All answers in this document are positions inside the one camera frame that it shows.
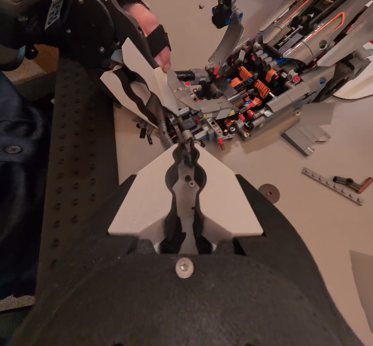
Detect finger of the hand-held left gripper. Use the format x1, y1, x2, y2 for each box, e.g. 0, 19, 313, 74
121, 38, 180, 116
100, 68, 160, 127

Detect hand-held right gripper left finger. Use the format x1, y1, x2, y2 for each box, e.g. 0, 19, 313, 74
108, 143, 182, 249

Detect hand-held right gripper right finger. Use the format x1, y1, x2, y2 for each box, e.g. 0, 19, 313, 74
191, 143, 264, 250

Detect grey lego car model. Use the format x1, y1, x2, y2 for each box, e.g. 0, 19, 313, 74
132, 0, 373, 151

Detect dark round lego disc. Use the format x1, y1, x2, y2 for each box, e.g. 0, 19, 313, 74
258, 183, 281, 204

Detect long grey lego plate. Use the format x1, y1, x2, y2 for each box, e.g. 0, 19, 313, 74
302, 168, 363, 206

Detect grey lego panel assembly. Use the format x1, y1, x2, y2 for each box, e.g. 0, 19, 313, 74
281, 124, 331, 157

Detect brown lego axle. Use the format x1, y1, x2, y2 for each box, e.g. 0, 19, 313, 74
357, 177, 373, 194

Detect person's left hand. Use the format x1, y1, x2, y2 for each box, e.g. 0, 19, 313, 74
122, 3, 172, 74

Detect person's legs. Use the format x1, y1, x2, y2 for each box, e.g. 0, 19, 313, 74
0, 72, 54, 300

